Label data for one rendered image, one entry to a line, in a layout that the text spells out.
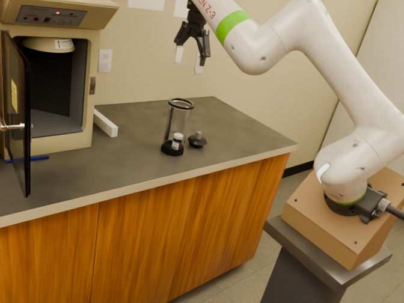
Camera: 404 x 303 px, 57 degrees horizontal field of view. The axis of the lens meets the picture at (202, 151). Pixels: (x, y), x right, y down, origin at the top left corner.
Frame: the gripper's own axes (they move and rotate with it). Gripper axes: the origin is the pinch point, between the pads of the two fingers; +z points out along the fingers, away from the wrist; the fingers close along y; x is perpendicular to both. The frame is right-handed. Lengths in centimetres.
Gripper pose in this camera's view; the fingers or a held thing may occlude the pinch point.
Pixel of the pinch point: (187, 65)
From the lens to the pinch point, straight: 149.1
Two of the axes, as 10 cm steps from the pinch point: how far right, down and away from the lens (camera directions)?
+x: -7.5, 1.4, -6.4
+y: -6.3, -4.6, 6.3
